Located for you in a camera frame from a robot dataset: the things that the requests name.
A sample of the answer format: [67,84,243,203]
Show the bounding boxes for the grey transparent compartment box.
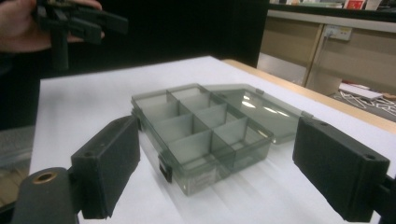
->
[131,82,314,197]

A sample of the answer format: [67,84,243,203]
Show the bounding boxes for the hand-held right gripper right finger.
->
[291,116,391,223]

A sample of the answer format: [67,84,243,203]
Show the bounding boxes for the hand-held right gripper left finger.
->
[70,114,141,220]

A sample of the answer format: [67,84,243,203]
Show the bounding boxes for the beige cabinet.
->
[257,8,396,97]

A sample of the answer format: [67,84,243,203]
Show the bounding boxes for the white wall socket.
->
[323,24,354,42]

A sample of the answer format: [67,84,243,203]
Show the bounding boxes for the white power strip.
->
[338,82,384,101]

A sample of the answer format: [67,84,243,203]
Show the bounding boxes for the red box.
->
[345,0,365,10]

